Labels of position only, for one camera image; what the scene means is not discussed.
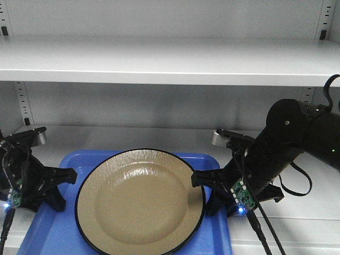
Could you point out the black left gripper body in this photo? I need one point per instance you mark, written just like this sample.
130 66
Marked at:
17 162

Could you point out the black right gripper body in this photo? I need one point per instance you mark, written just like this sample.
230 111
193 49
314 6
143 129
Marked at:
260 189

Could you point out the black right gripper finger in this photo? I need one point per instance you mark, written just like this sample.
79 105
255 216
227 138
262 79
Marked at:
215 203
216 179

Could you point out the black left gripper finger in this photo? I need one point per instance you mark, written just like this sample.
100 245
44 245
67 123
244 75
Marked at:
58 176
54 199

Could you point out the blue plastic tray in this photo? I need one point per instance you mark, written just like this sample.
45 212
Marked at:
54 232

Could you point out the beige plate with black rim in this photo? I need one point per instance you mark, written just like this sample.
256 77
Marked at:
139 202

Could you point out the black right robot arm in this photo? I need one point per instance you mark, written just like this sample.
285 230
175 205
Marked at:
292 127

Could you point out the upper grey cabinet shelf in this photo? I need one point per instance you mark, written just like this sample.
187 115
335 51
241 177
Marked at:
223 62

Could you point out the green right circuit board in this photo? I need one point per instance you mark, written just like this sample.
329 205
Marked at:
242 196

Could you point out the green circuit board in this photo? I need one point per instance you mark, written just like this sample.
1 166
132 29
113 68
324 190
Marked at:
14 197
242 196

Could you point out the green left circuit board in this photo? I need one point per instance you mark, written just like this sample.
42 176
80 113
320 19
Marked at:
14 197

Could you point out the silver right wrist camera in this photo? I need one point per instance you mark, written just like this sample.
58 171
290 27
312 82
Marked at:
221 137

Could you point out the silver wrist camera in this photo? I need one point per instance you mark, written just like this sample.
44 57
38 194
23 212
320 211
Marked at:
32 138
221 137

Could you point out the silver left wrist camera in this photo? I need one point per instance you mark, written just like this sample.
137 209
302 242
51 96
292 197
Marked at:
32 138

